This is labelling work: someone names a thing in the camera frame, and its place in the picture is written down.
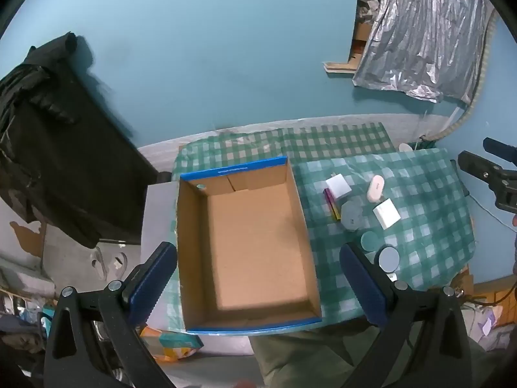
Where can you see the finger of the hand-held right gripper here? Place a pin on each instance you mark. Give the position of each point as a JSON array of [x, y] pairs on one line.
[[476, 165], [501, 148]]

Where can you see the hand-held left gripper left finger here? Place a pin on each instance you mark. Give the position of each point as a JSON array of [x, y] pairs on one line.
[[152, 287]]

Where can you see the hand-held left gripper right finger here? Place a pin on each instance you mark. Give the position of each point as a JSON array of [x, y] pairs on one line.
[[363, 287]]

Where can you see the white octagonal box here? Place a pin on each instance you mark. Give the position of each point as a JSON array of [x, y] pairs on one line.
[[352, 215]]

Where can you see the white charger plug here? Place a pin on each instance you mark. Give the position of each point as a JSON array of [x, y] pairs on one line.
[[386, 213], [338, 186]]

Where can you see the cardboard box with blue rim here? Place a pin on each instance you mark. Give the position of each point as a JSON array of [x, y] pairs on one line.
[[254, 246]]

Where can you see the round grey tin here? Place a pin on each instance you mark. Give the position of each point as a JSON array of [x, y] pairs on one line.
[[387, 257]]

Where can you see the white striped slipper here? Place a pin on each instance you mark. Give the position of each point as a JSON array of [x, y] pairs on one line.
[[118, 262], [99, 267]]

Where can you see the round teal lid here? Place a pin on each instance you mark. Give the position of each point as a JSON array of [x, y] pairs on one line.
[[369, 241]]

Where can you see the green white checked tablecloth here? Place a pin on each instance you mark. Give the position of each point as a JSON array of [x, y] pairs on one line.
[[424, 194]]

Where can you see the orange snack packet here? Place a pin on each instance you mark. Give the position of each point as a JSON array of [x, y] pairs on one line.
[[173, 345]]

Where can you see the small white oval object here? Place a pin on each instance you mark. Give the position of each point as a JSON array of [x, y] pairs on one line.
[[405, 147]]

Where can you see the person's olive trousers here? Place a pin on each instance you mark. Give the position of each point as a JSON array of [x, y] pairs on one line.
[[323, 359]]

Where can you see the white oval case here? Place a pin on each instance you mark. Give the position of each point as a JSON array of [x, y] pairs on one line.
[[375, 188]]

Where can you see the silver foil sheet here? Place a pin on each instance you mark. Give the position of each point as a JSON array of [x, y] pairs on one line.
[[424, 36]]

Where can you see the brown cardboard carton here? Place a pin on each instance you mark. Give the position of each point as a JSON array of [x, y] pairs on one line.
[[360, 44]]

